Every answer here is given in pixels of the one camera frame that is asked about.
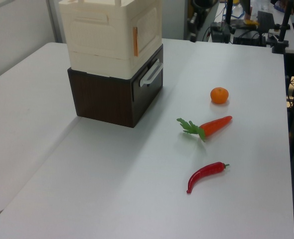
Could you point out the cream cabinet door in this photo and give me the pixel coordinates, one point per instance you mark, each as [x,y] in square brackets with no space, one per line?
[148,30]

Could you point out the dark brown drawer cabinet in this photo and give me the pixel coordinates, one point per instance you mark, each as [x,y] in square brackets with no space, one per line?
[104,99]

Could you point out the cream plastic cabinet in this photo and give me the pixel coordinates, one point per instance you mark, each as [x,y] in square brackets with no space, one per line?
[99,49]

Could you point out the orange toy carrot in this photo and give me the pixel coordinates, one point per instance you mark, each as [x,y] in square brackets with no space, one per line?
[213,125]

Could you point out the toy orange fruit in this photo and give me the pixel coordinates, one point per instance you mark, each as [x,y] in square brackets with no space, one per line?
[219,95]

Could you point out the red toy chili pepper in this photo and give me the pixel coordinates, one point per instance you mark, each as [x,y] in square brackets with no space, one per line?
[205,173]

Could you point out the black electronics box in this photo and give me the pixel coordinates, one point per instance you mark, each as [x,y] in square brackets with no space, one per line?
[219,32]

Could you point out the black office chair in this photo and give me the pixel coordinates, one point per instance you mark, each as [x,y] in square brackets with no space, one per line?
[199,17]

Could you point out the black thin stand pole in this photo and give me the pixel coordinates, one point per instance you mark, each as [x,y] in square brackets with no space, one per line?
[228,12]

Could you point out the yellow packet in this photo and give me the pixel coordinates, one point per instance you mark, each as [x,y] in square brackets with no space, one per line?
[251,22]

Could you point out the black camera stand pole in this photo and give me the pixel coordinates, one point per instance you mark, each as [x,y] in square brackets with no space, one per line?
[285,27]

